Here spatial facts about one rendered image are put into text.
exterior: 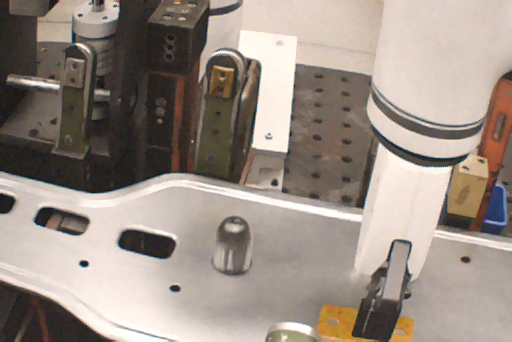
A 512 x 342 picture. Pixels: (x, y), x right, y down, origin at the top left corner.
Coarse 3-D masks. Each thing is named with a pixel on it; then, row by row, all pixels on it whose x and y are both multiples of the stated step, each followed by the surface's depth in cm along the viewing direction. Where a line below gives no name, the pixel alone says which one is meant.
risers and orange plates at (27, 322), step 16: (0, 288) 82; (176, 288) 81; (0, 304) 80; (16, 304) 81; (0, 320) 78; (16, 320) 82; (32, 320) 84; (0, 336) 78; (16, 336) 81; (32, 336) 85
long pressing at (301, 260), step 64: (0, 192) 76; (64, 192) 76; (128, 192) 77; (192, 192) 79; (256, 192) 79; (0, 256) 69; (64, 256) 70; (128, 256) 71; (192, 256) 72; (256, 256) 73; (320, 256) 74; (448, 256) 75; (128, 320) 65; (192, 320) 66; (256, 320) 67; (448, 320) 68
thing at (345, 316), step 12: (324, 312) 68; (336, 312) 68; (348, 312) 68; (324, 324) 67; (336, 324) 67; (348, 324) 67; (408, 324) 67; (324, 336) 66; (336, 336) 66; (348, 336) 66; (396, 336) 66; (408, 336) 66
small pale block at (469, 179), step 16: (464, 160) 76; (480, 160) 77; (464, 176) 75; (480, 176) 74; (448, 192) 80; (464, 192) 76; (480, 192) 76; (448, 208) 78; (464, 208) 77; (448, 224) 79; (464, 224) 79
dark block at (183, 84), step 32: (192, 0) 85; (160, 32) 81; (192, 32) 80; (160, 64) 83; (192, 64) 84; (160, 96) 86; (192, 96) 90; (160, 128) 88; (192, 128) 94; (160, 160) 91; (160, 256) 100
